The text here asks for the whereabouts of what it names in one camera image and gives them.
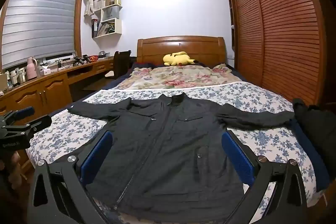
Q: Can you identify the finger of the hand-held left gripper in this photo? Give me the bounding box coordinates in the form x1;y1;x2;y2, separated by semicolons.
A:
5;115;52;136
5;106;35;125

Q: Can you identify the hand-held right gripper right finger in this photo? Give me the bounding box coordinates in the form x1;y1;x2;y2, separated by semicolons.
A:
221;130;309;224

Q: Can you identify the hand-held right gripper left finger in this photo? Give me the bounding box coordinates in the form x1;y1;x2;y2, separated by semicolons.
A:
28;130;114;224

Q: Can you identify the black jacket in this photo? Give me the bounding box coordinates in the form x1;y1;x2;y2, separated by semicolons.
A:
68;92;297;223

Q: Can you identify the person's left hand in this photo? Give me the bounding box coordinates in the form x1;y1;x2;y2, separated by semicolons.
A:
0;152;24;189

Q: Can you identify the wooden desk with cabinets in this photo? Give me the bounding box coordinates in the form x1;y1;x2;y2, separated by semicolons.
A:
0;56;118;161

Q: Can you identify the group of white bottles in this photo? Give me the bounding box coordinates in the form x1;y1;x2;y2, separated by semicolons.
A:
5;68;27;88

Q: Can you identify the pink thermos jug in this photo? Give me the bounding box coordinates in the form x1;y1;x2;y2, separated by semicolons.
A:
27;57;37;80

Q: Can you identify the blue floral bedsheet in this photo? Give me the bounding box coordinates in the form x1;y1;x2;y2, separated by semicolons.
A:
26;82;319;224

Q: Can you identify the black device on desk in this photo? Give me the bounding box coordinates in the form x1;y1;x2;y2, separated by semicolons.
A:
73;55;90;65

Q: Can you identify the navy blue folded garment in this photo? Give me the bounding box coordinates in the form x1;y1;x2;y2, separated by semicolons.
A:
291;119;331;191

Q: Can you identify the black chair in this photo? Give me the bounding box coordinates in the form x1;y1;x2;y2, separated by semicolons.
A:
105;50;132;80

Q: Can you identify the grey window blind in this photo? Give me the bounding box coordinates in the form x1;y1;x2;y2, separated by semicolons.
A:
1;0;80;69

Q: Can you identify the pink floral quilt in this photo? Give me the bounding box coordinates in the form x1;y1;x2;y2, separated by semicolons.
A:
113;64;244;90

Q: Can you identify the yellow plush toy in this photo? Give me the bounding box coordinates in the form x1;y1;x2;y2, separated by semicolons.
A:
163;51;196;66

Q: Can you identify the wooden bed headboard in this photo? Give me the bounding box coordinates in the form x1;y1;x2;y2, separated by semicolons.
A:
136;36;227;67

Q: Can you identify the wooden louvred wardrobe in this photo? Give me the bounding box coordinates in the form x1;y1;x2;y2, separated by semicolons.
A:
224;0;336;109

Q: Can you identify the wooden window frame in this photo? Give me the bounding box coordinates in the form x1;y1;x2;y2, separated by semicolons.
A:
0;0;86;72

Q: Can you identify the white wall shelf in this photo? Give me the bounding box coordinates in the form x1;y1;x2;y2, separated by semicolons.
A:
91;0;123;39

